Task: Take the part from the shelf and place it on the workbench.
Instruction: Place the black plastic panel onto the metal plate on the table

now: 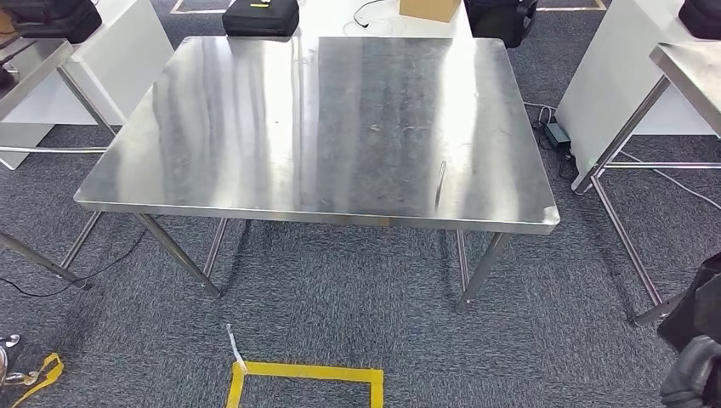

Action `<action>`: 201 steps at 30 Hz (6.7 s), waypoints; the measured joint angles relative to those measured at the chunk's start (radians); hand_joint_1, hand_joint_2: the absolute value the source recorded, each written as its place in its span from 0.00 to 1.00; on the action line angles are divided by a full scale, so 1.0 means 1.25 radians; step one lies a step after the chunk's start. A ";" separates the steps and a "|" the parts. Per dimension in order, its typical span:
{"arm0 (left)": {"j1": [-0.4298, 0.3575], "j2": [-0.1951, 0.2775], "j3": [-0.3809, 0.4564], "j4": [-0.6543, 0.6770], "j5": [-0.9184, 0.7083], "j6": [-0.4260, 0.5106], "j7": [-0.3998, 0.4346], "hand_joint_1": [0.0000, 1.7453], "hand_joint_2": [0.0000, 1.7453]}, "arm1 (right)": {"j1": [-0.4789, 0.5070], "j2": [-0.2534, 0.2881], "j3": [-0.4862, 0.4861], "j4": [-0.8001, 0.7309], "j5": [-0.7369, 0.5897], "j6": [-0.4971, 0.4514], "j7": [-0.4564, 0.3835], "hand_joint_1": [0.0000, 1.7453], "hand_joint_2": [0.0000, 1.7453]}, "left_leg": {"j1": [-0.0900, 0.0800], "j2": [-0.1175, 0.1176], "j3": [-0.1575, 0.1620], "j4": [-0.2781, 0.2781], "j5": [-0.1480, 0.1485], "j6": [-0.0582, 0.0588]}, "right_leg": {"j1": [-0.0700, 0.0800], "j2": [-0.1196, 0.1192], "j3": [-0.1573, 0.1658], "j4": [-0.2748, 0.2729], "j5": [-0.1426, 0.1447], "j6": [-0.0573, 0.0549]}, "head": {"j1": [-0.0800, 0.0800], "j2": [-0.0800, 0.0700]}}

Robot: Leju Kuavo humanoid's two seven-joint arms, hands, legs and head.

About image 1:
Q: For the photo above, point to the person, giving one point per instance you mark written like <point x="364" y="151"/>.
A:
<point x="487" y="19"/>

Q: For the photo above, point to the yellow floor tape square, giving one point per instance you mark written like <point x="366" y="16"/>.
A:
<point x="304" y="371"/>

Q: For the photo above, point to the stainless steel side table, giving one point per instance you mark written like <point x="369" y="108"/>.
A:
<point x="28" y="67"/>
<point x="693" y="73"/>

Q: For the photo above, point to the stainless steel workbench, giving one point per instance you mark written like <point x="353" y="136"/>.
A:
<point x="338" y="141"/>

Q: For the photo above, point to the pale floor tape line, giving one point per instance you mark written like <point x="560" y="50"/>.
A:
<point x="197" y="10"/>

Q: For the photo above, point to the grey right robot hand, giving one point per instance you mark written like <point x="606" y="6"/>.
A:
<point x="687" y="377"/>

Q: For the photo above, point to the black power adapter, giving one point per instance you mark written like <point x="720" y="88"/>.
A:
<point x="556" y="135"/>

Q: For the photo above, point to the black zip case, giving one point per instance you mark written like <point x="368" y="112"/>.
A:
<point x="704" y="17"/>
<point x="51" y="22"/>

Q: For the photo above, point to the black case with yellow label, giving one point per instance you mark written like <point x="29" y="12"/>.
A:
<point x="259" y="19"/>

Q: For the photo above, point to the cardboard box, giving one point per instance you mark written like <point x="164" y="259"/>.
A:
<point x="428" y="8"/>

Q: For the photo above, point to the white tape strip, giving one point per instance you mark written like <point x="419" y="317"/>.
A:
<point x="234" y="343"/>

